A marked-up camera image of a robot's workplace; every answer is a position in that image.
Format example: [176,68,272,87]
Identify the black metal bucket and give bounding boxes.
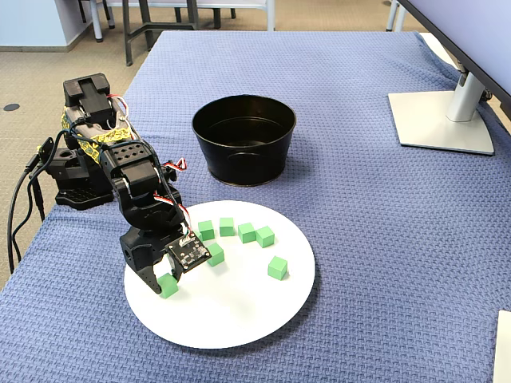
[191,94,298,188]

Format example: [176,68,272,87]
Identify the blue woven cloth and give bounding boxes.
[0,30,511,383]

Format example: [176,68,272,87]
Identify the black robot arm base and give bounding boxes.
[38,137,121,211]

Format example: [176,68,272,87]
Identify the thick black cable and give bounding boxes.
[10,171,47,264]
[6,155,37,276]

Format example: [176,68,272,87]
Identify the white round plate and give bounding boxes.
[124,199,316,349]

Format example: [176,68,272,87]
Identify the computer monitor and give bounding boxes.
[397,0,511,105]

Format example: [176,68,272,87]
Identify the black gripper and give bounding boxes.
[119,222,193,296]

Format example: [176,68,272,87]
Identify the silver monitor stand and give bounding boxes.
[387,59,496,156]

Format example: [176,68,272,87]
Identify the black chair legs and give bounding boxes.
[174,0,237,30]
[78,0,117,30]

